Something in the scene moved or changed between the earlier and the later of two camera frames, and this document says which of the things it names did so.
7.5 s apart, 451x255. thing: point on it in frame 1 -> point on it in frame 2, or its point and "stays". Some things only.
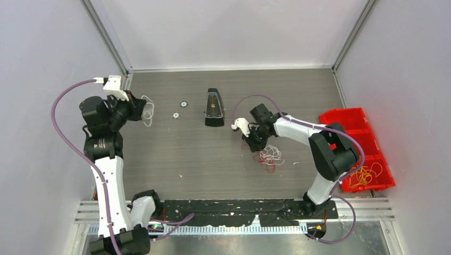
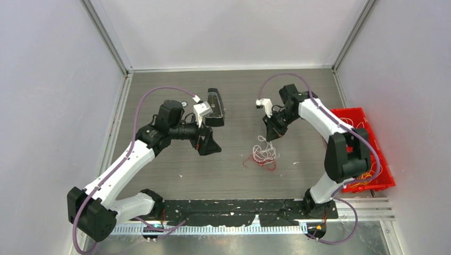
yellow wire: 360,176 stays
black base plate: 229,212 stays
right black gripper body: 257,137 -> 282,118
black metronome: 214,110 stays
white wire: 148,110 -> 347,121
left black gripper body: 131,111 -> 195,142
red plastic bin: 375,174 stays
